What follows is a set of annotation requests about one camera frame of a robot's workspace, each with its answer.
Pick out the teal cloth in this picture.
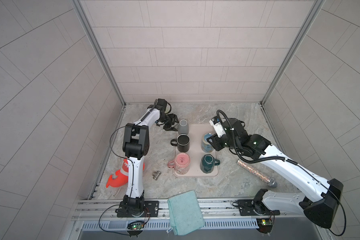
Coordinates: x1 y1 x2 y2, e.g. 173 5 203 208
168 191 205 236

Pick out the beige tray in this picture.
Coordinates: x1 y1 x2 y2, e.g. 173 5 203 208
173 123 219 178

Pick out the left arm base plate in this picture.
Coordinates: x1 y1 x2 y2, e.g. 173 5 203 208
115 201 160 218

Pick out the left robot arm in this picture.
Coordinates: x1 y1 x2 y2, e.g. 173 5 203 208
118 99 180 217

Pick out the grey mug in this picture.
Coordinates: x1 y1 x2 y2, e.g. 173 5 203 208
178 120 189 135

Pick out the right circuit board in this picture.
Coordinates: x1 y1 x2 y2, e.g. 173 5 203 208
256 219 274 234

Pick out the red shark toy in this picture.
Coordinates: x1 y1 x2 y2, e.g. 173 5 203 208
106 159 145 188

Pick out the glitter tube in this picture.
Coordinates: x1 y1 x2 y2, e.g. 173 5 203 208
237 160 278 188

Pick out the black mug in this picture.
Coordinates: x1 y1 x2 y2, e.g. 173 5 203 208
171 134 190 153

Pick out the pink mug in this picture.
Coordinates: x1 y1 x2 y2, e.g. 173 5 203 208
167 153 191 175

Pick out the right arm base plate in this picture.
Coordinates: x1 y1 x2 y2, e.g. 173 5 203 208
232 200 281 216

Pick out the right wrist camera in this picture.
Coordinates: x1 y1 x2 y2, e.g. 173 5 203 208
209 116 226 138

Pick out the blue butterfly mug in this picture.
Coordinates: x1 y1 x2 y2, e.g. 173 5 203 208
201 133 214 153

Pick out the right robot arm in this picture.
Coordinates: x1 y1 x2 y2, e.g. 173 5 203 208
207 116 344 229

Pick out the circuit board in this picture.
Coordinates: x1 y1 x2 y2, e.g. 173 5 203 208
256 219 274 234
127 221 145 231

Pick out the metal pipe fitting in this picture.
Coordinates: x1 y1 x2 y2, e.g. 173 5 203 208
153 171 161 181

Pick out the left circuit board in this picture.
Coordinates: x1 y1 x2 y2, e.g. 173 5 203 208
127 221 145 231

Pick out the dark green mug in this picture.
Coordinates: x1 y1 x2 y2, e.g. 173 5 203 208
200 154 221 174

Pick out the aluminium rail frame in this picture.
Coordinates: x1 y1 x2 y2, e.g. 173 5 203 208
61 191 306 240

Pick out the light green mug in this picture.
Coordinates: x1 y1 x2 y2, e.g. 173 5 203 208
165 103 172 115

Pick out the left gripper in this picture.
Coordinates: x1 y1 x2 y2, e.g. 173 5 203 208
158 113 180 131

